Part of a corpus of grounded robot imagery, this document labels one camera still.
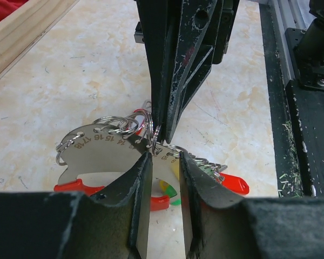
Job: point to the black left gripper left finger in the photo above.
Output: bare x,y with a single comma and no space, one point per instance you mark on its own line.
113,223

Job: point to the wooden clothes rack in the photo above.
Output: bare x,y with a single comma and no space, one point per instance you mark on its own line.
22,29

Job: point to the keys with coloured tags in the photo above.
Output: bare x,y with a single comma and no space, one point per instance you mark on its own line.
215,170

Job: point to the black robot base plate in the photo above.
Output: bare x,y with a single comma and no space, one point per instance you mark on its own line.
297,115

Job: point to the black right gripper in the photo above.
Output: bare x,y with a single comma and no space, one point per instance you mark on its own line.
177,31

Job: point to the aluminium frame rail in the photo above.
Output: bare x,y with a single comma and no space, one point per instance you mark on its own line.
283,18

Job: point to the metal key organizer red handle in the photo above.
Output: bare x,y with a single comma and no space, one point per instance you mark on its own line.
112,146

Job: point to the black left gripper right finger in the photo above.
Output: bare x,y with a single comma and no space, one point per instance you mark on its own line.
219,223

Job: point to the red crumpled cloth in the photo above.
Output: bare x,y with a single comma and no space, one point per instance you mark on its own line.
9,6

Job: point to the key with solid red tag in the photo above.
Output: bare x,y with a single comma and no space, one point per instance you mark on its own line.
144,130

